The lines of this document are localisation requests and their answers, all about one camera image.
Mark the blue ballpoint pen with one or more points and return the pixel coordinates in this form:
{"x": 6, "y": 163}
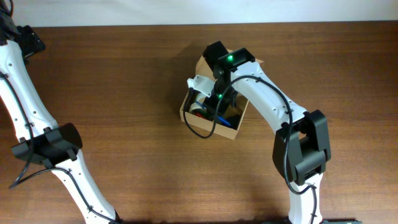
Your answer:
{"x": 212, "y": 112}

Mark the brown cardboard box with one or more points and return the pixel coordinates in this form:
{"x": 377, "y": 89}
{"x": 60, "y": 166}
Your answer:
{"x": 203, "y": 69}

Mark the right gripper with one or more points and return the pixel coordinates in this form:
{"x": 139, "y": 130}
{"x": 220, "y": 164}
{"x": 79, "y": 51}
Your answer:
{"x": 211, "y": 104}

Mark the white tape roll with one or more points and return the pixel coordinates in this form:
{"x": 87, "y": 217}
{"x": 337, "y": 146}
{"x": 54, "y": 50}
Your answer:
{"x": 196, "y": 104}

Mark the orange utility knife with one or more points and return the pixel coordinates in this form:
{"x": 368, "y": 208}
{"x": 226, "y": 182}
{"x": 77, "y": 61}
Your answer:
{"x": 199, "y": 115}

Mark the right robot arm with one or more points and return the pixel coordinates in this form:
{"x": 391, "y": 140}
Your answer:
{"x": 302, "y": 143}

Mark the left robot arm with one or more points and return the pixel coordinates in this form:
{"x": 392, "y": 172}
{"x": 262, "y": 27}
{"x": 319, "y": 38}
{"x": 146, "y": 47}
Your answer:
{"x": 44, "y": 145}

